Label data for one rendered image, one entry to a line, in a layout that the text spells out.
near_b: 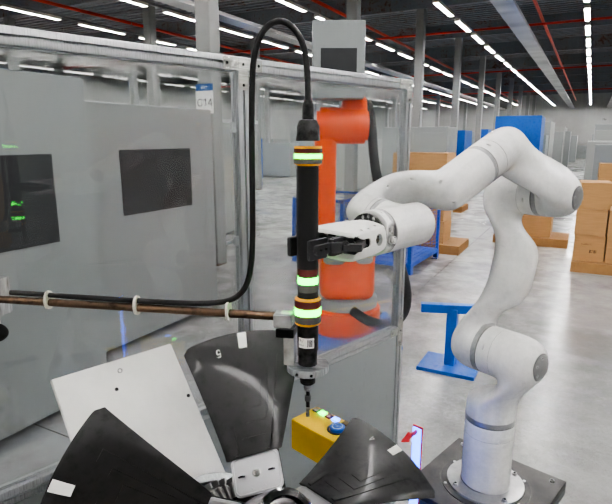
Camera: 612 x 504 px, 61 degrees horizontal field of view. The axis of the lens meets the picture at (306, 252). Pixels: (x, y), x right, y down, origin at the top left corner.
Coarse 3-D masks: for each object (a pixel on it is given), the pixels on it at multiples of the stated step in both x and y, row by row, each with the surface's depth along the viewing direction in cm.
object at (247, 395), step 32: (192, 352) 101; (224, 352) 101; (256, 352) 101; (224, 384) 98; (256, 384) 97; (288, 384) 97; (224, 416) 96; (256, 416) 94; (224, 448) 94; (256, 448) 92
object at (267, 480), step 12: (252, 456) 92; (264, 456) 92; (276, 456) 91; (240, 468) 92; (252, 468) 91; (264, 468) 91; (276, 468) 90; (240, 480) 91; (252, 480) 91; (264, 480) 90; (276, 480) 89; (240, 492) 90; (252, 492) 90
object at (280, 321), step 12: (276, 312) 86; (276, 324) 85; (288, 324) 85; (276, 336) 85; (288, 336) 85; (288, 348) 86; (288, 360) 86; (324, 360) 88; (288, 372) 86; (300, 372) 84; (312, 372) 84; (324, 372) 85
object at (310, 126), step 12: (312, 108) 78; (300, 120) 78; (312, 120) 78; (300, 132) 78; (312, 132) 78; (300, 336) 85; (312, 336) 85; (300, 348) 85; (312, 348) 85; (300, 360) 86; (312, 360) 86; (312, 384) 87
